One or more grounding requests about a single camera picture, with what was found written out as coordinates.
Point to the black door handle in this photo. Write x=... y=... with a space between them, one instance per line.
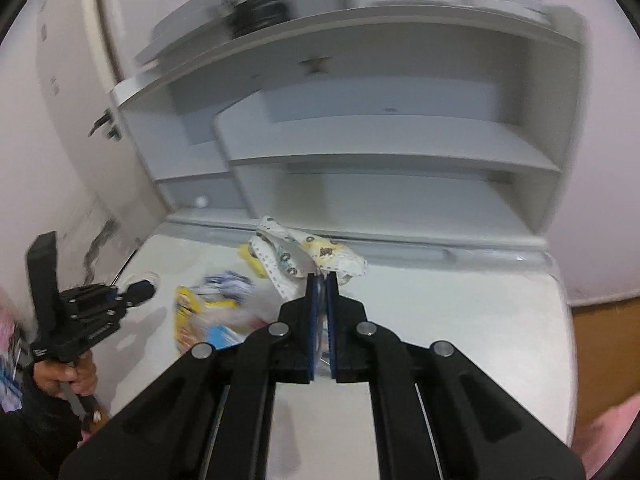
x=106 y=121

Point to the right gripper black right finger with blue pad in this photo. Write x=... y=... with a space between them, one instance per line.
x=436 y=414

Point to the white desk shelf hutch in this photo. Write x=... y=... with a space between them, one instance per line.
x=440 y=122

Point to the black sleeved left forearm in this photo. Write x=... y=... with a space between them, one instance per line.
x=37 y=438

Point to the white yellow patterned wrapper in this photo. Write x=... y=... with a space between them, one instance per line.
x=280 y=258

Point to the left hand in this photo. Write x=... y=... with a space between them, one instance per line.
x=49 y=376

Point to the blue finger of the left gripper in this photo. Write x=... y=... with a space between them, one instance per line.
x=137 y=293

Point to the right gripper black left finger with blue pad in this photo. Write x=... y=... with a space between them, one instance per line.
x=209 y=415

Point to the yellow snack wrapper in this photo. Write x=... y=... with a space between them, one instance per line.
x=197 y=320

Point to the pink bedding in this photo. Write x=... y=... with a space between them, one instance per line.
x=596 y=443

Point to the clear plastic bag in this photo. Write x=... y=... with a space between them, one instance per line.
x=259 y=309

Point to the blue white patterned wrapper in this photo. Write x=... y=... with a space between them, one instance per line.
x=228 y=289

